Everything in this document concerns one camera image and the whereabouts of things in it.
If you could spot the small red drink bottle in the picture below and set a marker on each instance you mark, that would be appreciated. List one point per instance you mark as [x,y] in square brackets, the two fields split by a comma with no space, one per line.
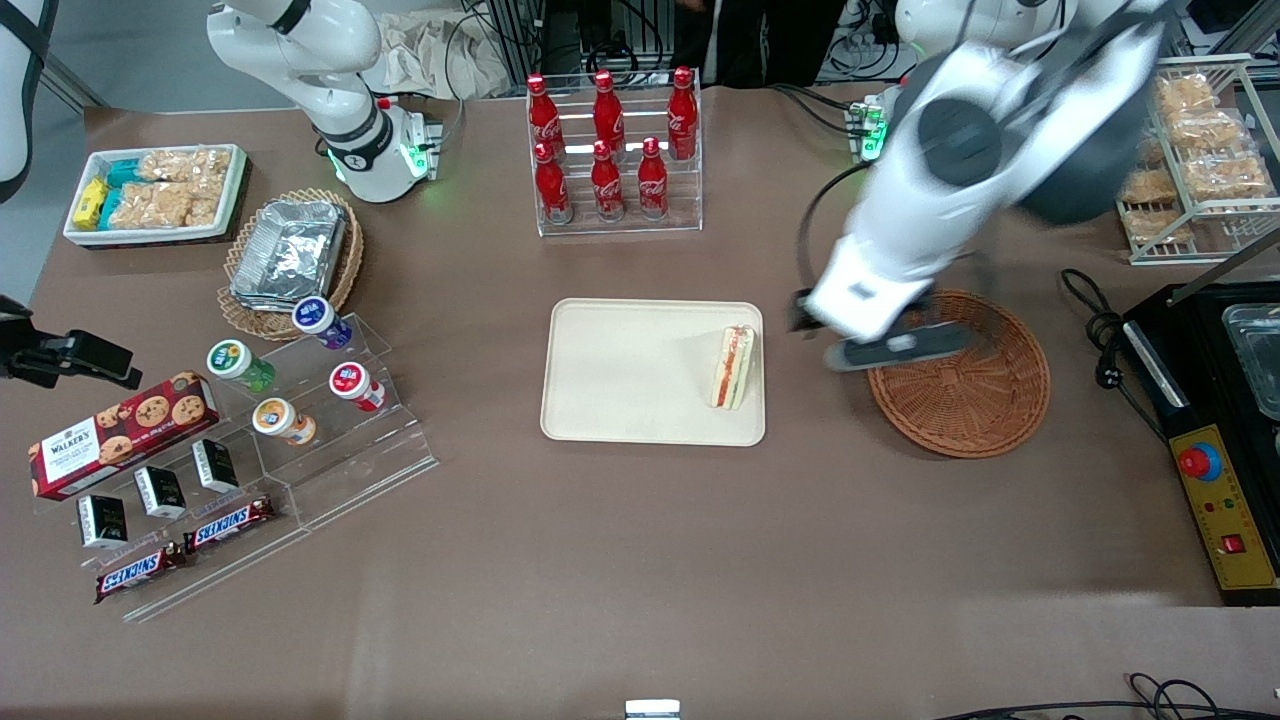
[352,383]

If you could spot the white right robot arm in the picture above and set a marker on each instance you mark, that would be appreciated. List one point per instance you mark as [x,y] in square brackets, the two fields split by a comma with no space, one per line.
[345,110]

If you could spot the Snickers chocolate bar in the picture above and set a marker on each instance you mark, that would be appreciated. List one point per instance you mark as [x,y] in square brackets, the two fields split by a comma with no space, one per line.
[140,573]
[228,524]

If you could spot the red Walkers cookie box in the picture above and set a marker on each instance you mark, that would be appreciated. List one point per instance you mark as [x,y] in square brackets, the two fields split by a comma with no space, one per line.
[120,435]

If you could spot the small orange drink bottle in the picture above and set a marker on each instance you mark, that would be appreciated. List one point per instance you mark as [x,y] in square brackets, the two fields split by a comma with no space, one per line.
[278,418]

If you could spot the rice cracker snack packet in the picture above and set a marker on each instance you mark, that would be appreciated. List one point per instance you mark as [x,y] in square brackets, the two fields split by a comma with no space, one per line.
[185,168]
[160,205]

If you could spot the black machine housing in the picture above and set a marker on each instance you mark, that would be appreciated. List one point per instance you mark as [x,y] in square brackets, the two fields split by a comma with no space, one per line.
[1215,400]

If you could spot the teal snack packet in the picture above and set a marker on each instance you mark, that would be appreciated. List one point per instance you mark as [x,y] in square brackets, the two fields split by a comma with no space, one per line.
[108,208]
[122,172]

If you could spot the small black box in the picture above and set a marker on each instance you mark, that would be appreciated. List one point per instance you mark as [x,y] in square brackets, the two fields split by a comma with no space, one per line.
[102,520]
[160,492]
[215,465]

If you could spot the stack of foil trays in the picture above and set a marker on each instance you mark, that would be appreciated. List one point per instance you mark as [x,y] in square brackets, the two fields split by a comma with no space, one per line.
[290,250]

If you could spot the white plastic bin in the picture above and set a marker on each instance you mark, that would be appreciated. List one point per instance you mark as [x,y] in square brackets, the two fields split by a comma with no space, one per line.
[225,215]

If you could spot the bagged fried snack packet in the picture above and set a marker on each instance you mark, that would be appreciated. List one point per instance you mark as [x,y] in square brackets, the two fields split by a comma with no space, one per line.
[1158,228]
[1150,150]
[1185,95]
[1210,130]
[1150,187]
[1225,175]

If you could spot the small green drink bottle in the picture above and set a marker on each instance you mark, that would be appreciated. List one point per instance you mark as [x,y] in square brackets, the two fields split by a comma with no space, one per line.
[235,362]

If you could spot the clear metal-rimmed container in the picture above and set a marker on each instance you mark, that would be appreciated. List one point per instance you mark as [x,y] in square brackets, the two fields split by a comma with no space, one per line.
[1258,360]

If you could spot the clear acrylic bottle rack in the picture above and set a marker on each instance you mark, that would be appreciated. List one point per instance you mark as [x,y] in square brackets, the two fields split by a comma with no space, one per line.
[620,228]

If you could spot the small purple drink bottle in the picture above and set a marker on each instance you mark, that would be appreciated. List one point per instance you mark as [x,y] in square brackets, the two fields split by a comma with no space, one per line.
[320,318]

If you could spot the person body dark clothes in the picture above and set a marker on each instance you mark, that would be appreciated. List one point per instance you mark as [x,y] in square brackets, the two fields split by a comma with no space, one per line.
[770,40]

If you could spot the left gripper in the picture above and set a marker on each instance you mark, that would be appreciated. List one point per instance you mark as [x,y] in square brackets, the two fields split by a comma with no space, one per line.
[798,316]

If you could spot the yellow control panel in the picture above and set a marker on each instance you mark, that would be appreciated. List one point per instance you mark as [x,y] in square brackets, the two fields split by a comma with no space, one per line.
[1235,510]

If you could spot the yellow snack packet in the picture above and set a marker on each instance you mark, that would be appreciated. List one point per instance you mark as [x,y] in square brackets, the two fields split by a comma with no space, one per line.
[90,202]

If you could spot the red emergency stop button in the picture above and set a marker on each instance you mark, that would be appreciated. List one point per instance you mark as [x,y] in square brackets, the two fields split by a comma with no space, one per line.
[1198,461]

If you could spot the red cola bottle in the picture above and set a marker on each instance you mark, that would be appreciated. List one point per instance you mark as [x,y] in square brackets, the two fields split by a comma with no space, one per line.
[545,110]
[682,115]
[607,188]
[552,190]
[608,108]
[652,185]

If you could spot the red rocker switch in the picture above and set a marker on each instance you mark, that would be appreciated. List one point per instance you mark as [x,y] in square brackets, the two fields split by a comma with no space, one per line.
[1233,545]

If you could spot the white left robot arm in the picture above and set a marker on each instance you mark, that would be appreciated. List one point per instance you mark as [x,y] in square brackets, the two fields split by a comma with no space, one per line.
[960,150]

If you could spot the triangular sandwich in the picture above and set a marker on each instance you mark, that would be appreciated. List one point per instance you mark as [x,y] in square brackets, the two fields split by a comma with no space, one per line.
[733,368]

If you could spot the clear acrylic stepped display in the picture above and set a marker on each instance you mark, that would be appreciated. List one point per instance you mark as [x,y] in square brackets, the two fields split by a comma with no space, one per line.
[340,470]

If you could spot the light woven wicker basket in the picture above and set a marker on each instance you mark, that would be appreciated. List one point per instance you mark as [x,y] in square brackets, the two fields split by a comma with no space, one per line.
[350,260]

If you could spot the round brown wicker basket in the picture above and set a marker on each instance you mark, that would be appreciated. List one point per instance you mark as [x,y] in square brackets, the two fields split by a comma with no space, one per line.
[965,405]

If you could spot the beige plastic tray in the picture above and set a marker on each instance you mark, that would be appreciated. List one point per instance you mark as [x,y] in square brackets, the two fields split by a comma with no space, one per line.
[630,372]

